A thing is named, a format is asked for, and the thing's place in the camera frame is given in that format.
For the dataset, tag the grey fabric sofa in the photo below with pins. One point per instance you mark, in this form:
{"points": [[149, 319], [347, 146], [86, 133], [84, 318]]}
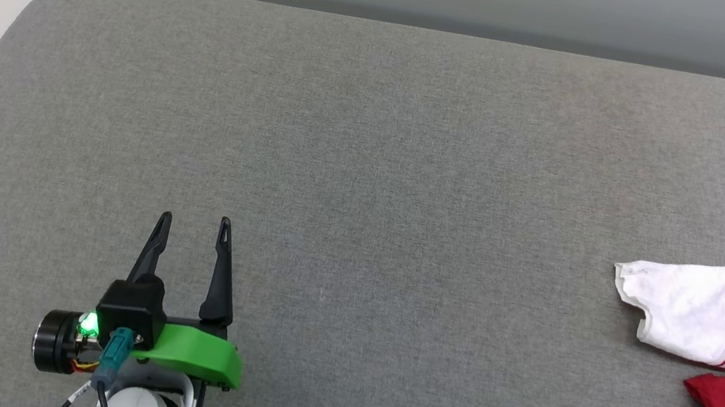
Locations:
{"points": [[405, 202]]}

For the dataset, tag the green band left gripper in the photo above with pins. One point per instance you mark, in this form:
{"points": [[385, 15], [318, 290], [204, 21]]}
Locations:
{"points": [[196, 353]]}

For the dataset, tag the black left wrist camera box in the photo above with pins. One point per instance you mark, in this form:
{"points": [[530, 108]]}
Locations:
{"points": [[131, 310]]}

